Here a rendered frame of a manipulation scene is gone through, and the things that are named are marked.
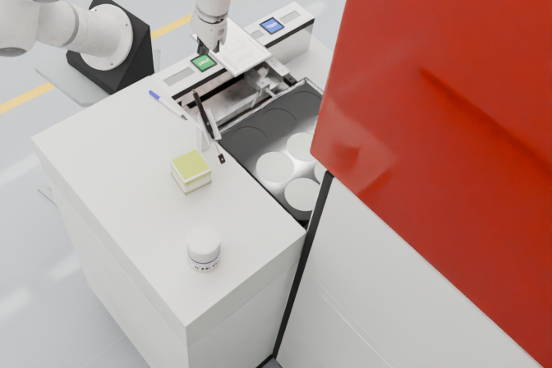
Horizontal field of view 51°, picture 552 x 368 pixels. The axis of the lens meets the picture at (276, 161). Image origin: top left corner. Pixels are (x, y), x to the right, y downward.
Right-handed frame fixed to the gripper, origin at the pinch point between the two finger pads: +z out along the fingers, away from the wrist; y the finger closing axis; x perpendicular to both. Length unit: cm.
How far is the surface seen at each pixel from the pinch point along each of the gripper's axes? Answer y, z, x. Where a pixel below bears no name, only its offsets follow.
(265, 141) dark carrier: -30.4, 5.4, 1.2
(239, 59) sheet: -6.2, 3.9, -8.8
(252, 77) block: -11.0, 8.5, -10.9
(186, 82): -4.2, 4.7, 8.5
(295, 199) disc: -48.5, 1.6, 7.5
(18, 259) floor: 13, 106, 64
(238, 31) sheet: 2.8, 5.7, -16.1
